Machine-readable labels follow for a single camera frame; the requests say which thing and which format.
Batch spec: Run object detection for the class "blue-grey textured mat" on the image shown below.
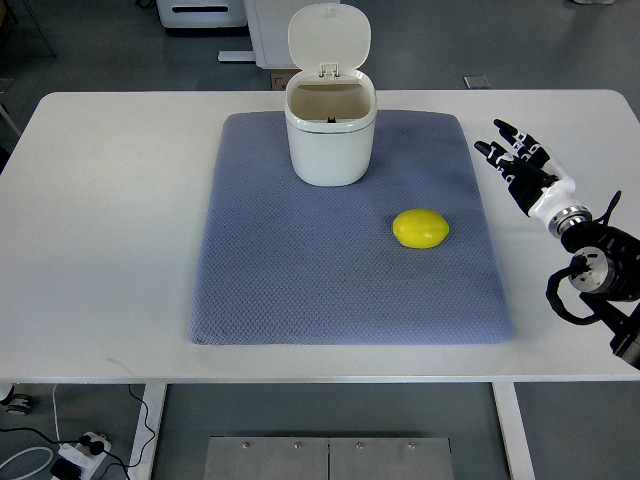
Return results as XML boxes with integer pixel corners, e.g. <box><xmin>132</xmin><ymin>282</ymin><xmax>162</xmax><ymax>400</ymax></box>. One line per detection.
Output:
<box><xmin>189</xmin><ymin>110</ymin><xmax>513</xmax><ymax>345</ymax></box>

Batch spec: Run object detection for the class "white trash bin with lid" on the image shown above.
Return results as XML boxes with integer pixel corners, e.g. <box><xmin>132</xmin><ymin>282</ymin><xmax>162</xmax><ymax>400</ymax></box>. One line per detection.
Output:
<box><xmin>285</xmin><ymin>3</ymin><xmax>377</xmax><ymax>187</ymax></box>

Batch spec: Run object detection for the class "white table left leg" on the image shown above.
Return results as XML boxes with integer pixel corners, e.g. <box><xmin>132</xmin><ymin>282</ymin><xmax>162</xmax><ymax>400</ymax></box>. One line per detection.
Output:
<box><xmin>128</xmin><ymin>383</ymin><xmax>168</xmax><ymax>480</ymax></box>

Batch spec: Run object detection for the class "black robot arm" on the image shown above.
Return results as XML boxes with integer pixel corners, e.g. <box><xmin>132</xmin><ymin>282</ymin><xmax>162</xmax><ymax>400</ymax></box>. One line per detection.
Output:
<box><xmin>546</xmin><ymin>192</ymin><xmax>639</xmax><ymax>368</ymax></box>

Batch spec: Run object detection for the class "grey metal floor plate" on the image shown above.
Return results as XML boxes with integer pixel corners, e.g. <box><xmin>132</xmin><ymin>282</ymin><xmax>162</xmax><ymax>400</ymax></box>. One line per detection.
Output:
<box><xmin>204</xmin><ymin>437</ymin><xmax>454</xmax><ymax>479</ymax></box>

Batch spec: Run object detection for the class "caster wheel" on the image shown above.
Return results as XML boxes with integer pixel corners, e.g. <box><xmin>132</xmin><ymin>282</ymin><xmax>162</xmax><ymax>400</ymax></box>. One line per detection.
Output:
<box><xmin>0</xmin><ymin>384</ymin><xmax>33</xmax><ymax>415</ymax></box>

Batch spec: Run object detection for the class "white cabinet base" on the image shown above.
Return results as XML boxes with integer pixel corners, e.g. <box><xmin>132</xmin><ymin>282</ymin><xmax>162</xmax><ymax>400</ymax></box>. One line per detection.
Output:
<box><xmin>217</xmin><ymin>0</ymin><xmax>301</xmax><ymax>70</ymax></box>

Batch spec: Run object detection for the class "white shoe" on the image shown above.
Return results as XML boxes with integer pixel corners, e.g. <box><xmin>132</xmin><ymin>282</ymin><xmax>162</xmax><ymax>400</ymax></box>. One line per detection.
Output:
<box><xmin>572</xmin><ymin>0</ymin><xmax>615</xmax><ymax>5</ymax></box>

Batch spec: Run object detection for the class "cardboard box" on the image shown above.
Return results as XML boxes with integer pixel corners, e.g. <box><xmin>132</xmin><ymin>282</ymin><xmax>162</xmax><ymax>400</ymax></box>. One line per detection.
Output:
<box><xmin>269</xmin><ymin>69</ymin><xmax>300</xmax><ymax>91</ymax></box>

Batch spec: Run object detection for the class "white appliance with black slot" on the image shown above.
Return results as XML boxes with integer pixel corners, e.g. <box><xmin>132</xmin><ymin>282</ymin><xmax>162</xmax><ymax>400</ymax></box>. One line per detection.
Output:
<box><xmin>156</xmin><ymin>0</ymin><xmax>247</xmax><ymax>29</ymax></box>

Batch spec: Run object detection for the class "white power strip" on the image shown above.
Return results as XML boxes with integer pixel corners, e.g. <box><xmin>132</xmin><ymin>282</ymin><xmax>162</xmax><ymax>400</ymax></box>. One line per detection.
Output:
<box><xmin>58</xmin><ymin>432</ymin><xmax>111</xmax><ymax>479</ymax></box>

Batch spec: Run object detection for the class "black power cable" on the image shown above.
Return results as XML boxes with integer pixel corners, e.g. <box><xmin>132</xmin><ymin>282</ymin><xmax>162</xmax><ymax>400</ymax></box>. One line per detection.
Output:
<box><xmin>0</xmin><ymin>383</ymin><xmax>157</xmax><ymax>480</ymax></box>

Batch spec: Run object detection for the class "black plug adapter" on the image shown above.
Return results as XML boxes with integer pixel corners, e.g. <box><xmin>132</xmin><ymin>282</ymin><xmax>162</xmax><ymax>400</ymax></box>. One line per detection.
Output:
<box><xmin>50</xmin><ymin>458</ymin><xmax>82</xmax><ymax>480</ymax></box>

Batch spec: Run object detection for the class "white table leg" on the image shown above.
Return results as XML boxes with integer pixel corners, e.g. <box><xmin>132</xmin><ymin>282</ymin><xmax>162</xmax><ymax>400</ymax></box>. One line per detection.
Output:
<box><xmin>492</xmin><ymin>381</ymin><xmax>535</xmax><ymax>480</ymax></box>
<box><xmin>128</xmin><ymin>383</ymin><xmax>168</xmax><ymax>480</ymax></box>

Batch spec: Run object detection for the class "white table right leg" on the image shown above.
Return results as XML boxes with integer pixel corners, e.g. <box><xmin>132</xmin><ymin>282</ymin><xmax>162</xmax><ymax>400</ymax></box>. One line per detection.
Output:
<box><xmin>492</xmin><ymin>381</ymin><xmax>535</xmax><ymax>480</ymax></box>

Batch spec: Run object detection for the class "grey floor socket cover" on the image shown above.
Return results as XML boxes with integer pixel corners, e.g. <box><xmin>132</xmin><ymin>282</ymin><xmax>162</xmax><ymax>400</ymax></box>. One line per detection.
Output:
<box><xmin>463</xmin><ymin>75</ymin><xmax>491</xmax><ymax>90</ymax></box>

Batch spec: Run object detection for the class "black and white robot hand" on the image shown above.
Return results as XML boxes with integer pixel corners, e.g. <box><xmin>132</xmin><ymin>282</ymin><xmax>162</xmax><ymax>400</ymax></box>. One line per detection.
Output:
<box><xmin>474</xmin><ymin>119</ymin><xmax>576</xmax><ymax>216</ymax></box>

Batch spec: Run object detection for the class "yellow lemon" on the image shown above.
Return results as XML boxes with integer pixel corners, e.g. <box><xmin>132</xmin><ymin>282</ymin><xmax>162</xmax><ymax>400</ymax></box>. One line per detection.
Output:
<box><xmin>391</xmin><ymin>208</ymin><xmax>450</xmax><ymax>249</ymax></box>

